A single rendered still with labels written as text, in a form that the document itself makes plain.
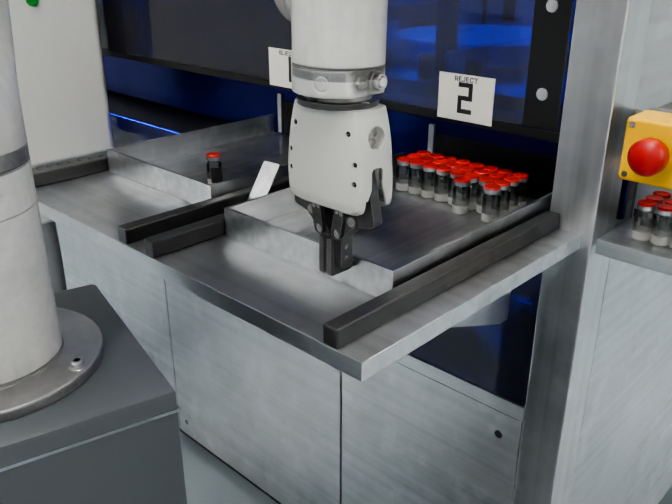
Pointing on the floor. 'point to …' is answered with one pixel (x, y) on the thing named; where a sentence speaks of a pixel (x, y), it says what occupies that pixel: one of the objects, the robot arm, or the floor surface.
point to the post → (578, 141)
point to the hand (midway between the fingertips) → (335, 252)
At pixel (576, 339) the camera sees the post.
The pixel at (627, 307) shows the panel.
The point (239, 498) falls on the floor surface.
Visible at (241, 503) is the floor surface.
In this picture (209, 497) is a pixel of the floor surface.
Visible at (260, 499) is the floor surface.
